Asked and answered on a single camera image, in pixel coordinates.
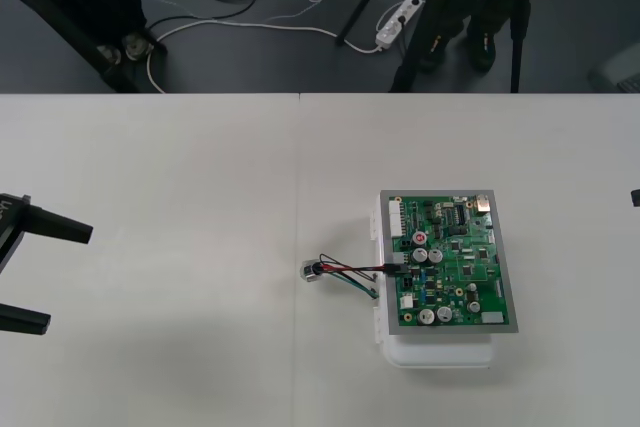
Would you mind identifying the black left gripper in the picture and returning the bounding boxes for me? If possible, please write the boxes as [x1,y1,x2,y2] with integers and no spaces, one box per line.
[0,192,95,336]

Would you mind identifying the red black green cable bundle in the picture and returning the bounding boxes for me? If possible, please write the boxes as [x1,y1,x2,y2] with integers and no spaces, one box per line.
[298,252,406,304]

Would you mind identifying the dark grey box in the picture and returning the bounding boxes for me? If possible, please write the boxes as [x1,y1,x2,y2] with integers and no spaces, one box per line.
[585,44,640,94]

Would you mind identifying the milky plastic box with lid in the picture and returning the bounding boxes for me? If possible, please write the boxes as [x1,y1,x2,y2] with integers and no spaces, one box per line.
[368,199,497,371]

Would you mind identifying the white power strip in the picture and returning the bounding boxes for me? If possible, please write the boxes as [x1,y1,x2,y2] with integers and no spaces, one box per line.
[375,0,425,52]

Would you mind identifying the green circuit board grey frame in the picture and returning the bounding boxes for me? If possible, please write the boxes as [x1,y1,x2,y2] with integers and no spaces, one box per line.
[379,189,520,337]

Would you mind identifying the white power cable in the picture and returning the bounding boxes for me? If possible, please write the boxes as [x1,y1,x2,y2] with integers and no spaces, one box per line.
[146,18,382,94]

